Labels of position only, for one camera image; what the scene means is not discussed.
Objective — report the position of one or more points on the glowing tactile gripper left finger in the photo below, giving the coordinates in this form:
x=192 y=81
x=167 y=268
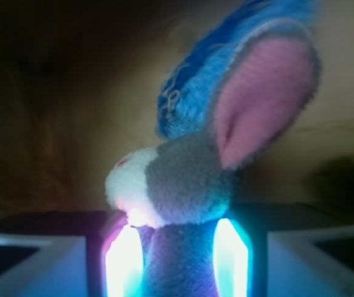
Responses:
x=69 y=254

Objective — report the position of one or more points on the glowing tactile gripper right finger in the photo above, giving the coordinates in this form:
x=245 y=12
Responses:
x=285 y=250

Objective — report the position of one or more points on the gray plush bunny toy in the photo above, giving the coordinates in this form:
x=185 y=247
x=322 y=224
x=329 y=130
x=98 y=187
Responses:
x=176 y=194

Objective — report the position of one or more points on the blue sponge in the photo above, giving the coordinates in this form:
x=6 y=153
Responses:
x=185 y=96

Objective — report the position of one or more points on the brown paper bag liner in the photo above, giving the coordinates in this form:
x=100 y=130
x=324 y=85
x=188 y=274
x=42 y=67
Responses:
x=79 y=82

